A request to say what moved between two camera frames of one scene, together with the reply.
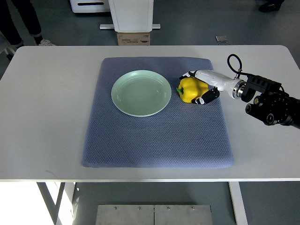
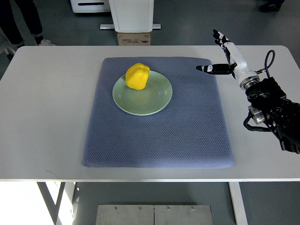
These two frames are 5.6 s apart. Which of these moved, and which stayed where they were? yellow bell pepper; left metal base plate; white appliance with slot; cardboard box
Moved: yellow bell pepper
Stayed: cardboard box; white appliance with slot; left metal base plate
